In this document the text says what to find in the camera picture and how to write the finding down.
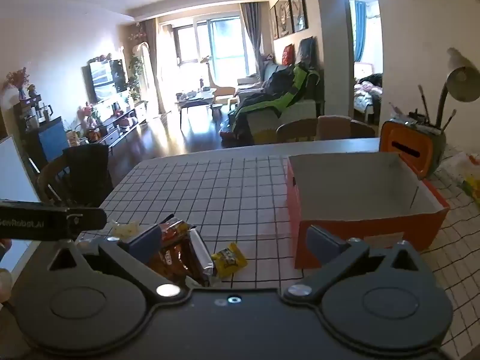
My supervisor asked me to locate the pale yellow snack packet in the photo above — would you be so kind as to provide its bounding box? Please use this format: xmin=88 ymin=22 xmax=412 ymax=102
xmin=110 ymin=220 xmax=141 ymax=239

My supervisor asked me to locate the colourful printed paper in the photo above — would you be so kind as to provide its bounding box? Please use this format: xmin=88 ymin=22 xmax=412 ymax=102
xmin=444 ymin=152 xmax=480 ymax=196

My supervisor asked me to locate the television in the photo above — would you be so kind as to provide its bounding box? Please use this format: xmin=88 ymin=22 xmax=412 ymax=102
xmin=87 ymin=59 xmax=129 ymax=103

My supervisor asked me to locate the grey desk lamp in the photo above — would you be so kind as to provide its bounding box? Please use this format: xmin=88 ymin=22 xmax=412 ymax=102
xmin=437 ymin=47 xmax=480 ymax=128

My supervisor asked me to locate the brown silver snack packet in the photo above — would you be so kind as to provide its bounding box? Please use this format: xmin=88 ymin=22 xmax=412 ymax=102
xmin=186 ymin=226 xmax=215 ymax=286

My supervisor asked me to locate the green black jacket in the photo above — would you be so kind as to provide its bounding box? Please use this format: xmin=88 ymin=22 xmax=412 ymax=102
xmin=229 ymin=65 xmax=320 ymax=136

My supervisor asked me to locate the black garment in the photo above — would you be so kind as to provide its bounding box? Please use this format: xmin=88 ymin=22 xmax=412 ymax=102
xmin=62 ymin=144 xmax=114 ymax=207

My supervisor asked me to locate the orange green tissue box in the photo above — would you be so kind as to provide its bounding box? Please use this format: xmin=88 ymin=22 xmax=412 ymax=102
xmin=380 ymin=118 xmax=447 ymax=181

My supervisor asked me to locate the grey curtain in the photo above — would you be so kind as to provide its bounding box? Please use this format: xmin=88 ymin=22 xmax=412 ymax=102
xmin=240 ymin=2 xmax=265 ymax=83

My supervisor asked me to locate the wooden dining chair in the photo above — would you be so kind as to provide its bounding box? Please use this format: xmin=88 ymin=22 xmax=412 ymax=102
xmin=276 ymin=115 xmax=376 ymax=144

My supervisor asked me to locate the coffee table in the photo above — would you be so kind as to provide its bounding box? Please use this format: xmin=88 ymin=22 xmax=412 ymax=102
xmin=175 ymin=88 xmax=219 ymax=121

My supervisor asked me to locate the bed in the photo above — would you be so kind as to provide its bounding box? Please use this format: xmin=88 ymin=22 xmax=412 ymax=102
xmin=354 ymin=73 xmax=383 ymax=121

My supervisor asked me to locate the TV cabinet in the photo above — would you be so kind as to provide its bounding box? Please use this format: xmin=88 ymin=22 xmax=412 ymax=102
xmin=95 ymin=101 xmax=148 ymax=148

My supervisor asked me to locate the grey sofa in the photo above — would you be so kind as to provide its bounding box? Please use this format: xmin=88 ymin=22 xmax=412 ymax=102
xmin=232 ymin=64 xmax=325 ymax=145

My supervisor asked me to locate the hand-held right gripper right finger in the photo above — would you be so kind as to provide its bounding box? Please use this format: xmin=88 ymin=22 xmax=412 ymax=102
xmin=281 ymin=225 xmax=426 ymax=302

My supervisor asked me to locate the dark paintbrush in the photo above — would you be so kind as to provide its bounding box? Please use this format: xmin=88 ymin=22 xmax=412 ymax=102
xmin=418 ymin=85 xmax=431 ymax=119

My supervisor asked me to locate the orange cardboard box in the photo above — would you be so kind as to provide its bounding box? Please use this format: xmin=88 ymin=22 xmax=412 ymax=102
xmin=287 ymin=152 xmax=450 ymax=269

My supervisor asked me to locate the orange snack packet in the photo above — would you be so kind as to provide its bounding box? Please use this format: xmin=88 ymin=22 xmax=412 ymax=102
xmin=147 ymin=214 xmax=196 ymax=284

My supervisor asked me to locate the brown curtain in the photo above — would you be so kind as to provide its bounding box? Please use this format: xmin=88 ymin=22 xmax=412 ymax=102
xmin=144 ymin=19 xmax=163 ymax=115

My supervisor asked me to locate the white cabinet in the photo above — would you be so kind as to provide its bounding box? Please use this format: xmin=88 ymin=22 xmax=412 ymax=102
xmin=0 ymin=136 xmax=42 ymax=271

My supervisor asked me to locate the coffee machine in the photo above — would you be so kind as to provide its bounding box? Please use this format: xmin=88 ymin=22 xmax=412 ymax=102
xmin=14 ymin=95 xmax=54 ymax=131

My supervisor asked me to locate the potted plant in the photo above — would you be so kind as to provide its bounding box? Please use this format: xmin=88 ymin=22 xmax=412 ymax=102
xmin=127 ymin=54 xmax=146 ymax=103

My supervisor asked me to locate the balcony glass door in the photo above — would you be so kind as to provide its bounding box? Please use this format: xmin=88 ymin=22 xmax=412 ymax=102
xmin=173 ymin=17 xmax=251 ymax=80

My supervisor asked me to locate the pink flower vase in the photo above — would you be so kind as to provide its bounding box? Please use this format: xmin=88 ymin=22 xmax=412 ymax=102
xmin=5 ymin=67 xmax=31 ymax=102

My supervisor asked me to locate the yellow candy packet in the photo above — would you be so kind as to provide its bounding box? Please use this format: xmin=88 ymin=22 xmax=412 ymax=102
xmin=211 ymin=242 xmax=248 ymax=279

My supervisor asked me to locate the dark wooden chair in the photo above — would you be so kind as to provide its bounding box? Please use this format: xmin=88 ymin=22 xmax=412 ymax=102
xmin=36 ymin=144 xmax=114 ymax=208

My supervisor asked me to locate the blue curtain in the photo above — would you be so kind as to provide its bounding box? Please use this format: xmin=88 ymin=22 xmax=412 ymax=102
xmin=354 ymin=0 xmax=367 ymax=63

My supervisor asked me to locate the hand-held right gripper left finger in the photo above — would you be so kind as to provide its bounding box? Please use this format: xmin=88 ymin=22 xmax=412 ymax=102
xmin=47 ymin=224 xmax=188 ymax=301

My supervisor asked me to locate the checkered tablecloth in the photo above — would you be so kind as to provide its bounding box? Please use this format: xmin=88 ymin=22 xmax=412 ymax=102
xmin=77 ymin=152 xmax=480 ymax=360

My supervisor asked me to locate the blue cabinet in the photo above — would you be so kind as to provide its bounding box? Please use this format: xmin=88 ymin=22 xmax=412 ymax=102
xmin=15 ymin=116 xmax=70 ymax=166

